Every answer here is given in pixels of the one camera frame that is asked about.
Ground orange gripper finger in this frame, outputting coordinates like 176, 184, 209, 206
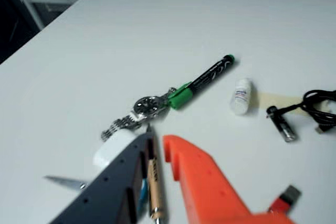
162, 134, 297, 224

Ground red USB stick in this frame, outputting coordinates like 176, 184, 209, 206
267, 185, 302, 213

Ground silver wristwatch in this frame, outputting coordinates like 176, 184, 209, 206
101, 87, 179, 142

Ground wooden ballpoint pen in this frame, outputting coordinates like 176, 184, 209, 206
145, 123, 170, 224

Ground white eye drop bottle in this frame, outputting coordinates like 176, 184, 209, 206
230, 78, 254, 116

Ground black cylindrical battery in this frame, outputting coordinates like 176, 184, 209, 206
266, 105, 297, 143

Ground beige masking tape strip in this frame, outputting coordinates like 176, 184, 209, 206
251, 90, 336, 120

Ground blue handled scissors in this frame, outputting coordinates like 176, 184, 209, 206
44, 175, 149, 205

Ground white earbuds case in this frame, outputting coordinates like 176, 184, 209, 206
92, 129, 137, 176

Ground black USB cable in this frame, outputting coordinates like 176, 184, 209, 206
266, 89, 336, 135

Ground green black marker pen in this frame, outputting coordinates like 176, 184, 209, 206
167, 54, 236, 111

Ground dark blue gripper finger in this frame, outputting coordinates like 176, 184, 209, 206
49, 132, 155, 224

